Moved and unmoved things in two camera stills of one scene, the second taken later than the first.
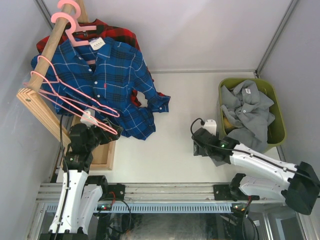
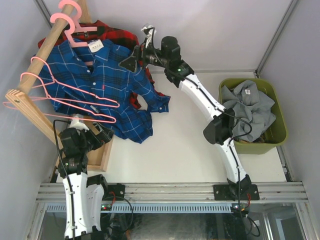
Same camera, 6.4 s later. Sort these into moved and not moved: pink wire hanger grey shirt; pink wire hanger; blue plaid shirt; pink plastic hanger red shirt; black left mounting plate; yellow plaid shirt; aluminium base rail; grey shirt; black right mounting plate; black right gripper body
Moved: black right gripper body; blue plaid shirt; pink wire hanger; grey shirt; pink wire hanger grey shirt; yellow plaid shirt
Not moved: black right mounting plate; black left mounting plate; pink plastic hanger red shirt; aluminium base rail
